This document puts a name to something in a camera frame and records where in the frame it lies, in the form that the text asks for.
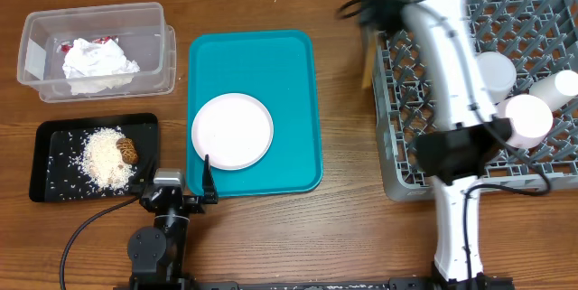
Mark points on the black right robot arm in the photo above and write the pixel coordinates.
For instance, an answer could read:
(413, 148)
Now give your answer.
(468, 132)

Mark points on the grey dishwasher rack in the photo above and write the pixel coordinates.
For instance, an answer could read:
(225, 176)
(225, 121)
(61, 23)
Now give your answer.
(540, 38)

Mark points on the large pink plate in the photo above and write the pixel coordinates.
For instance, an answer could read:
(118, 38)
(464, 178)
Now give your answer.
(233, 131)

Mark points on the grey bowl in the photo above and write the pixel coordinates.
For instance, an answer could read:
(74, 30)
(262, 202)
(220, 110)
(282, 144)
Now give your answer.
(498, 73)

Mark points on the white paper cup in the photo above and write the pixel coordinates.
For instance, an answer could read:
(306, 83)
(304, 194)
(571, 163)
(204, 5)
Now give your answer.
(556, 90)

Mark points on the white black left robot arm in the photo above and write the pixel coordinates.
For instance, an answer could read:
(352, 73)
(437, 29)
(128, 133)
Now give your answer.
(157, 252)

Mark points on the wooden chopstick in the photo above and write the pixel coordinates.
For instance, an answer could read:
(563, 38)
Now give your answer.
(369, 62)

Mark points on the black plastic tray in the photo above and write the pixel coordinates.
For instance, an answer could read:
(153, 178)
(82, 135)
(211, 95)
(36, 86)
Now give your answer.
(142, 128)

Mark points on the rice food scraps pile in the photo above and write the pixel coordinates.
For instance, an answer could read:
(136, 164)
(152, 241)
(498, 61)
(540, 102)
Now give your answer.
(85, 163)

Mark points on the clear plastic bin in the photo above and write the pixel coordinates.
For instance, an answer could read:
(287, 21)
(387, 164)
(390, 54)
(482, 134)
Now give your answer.
(143, 35)

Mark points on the red foil wrapper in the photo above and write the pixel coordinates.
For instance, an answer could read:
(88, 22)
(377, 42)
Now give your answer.
(66, 46)

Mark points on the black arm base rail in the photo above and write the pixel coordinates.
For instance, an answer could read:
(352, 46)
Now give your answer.
(395, 283)

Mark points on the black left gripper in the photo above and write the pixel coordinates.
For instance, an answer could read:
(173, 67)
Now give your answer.
(195, 202)

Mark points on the teal serving tray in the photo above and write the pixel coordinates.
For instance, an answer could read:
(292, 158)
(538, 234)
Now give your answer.
(277, 68)

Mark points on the white napkin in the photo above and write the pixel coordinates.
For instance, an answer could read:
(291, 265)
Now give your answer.
(92, 67)

